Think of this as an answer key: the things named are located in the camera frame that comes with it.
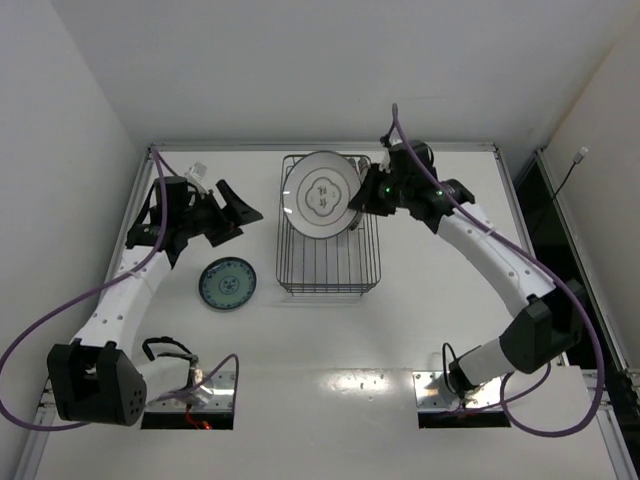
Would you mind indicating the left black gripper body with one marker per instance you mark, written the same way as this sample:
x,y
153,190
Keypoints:
x,y
218,220

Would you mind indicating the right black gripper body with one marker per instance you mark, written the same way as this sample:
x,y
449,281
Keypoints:
x,y
369,187

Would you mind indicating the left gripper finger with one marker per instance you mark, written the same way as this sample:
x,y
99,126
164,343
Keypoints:
x,y
236,210
217,237

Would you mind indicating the white plate green line rim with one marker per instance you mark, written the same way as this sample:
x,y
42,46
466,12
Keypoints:
x,y
316,193

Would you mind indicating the blue floral green plate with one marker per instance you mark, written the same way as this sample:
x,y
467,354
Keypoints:
x,y
227,284

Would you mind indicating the green red rimmed plate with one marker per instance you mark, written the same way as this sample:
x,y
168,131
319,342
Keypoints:
x,y
356,221
361,165

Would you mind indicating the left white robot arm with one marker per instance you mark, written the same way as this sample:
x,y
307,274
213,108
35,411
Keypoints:
x,y
93,378

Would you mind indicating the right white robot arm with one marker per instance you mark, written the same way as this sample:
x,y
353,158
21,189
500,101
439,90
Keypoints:
x,y
546,321

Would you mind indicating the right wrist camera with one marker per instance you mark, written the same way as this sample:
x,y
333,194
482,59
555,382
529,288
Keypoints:
x,y
393,153

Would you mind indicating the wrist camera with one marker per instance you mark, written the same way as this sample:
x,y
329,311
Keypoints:
x,y
196,176
393,153

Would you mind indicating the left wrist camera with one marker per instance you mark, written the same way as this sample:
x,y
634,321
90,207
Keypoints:
x,y
196,176

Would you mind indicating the grey wire dish rack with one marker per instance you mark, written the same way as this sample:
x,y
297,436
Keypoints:
x,y
348,264

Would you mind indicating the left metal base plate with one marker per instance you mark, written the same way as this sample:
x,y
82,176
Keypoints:
x,y
215,396

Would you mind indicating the metal base plate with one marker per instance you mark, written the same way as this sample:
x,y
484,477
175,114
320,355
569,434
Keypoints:
x,y
215,396
433,396

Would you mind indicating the black wall cable white plug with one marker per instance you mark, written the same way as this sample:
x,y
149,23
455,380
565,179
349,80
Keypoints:
x,y
576,160

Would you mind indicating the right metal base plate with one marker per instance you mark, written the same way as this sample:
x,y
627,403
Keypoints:
x,y
433,396

